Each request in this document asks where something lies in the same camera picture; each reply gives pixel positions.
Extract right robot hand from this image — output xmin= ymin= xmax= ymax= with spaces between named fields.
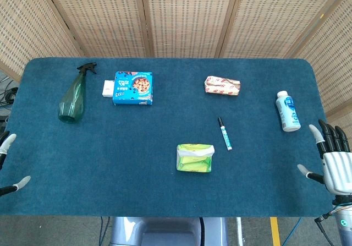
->
xmin=297 ymin=119 xmax=352 ymax=197

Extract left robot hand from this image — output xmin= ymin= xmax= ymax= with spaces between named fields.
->
xmin=0 ymin=131 xmax=31 ymax=197

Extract green tissue pack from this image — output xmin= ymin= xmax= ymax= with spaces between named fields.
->
xmin=175 ymin=143 xmax=215 ymax=173

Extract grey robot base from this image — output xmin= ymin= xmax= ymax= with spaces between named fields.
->
xmin=109 ymin=216 xmax=229 ymax=246

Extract white marker pen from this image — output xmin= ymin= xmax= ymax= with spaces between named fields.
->
xmin=217 ymin=117 xmax=233 ymax=151

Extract white packet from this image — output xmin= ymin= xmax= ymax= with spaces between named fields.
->
xmin=203 ymin=75 xmax=241 ymax=96

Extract white blue drink bottle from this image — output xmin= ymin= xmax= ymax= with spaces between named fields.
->
xmin=276 ymin=90 xmax=301 ymax=133

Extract green spray bottle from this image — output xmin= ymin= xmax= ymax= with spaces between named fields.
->
xmin=58 ymin=62 xmax=98 ymax=124

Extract small white box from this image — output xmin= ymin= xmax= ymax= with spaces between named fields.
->
xmin=101 ymin=80 xmax=116 ymax=98

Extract blue cookie box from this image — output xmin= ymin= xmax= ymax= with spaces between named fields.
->
xmin=112 ymin=71 xmax=154 ymax=106

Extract blue table mat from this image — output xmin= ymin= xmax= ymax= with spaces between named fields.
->
xmin=0 ymin=57 xmax=342 ymax=218

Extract woven folding screen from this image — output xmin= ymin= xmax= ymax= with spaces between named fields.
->
xmin=0 ymin=0 xmax=352 ymax=117

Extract black cables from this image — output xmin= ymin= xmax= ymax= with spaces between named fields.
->
xmin=0 ymin=75 xmax=19 ymax=133

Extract blue cable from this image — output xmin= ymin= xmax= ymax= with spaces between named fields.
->
xmin=282 ymin=216 xmax=303 ymax=246

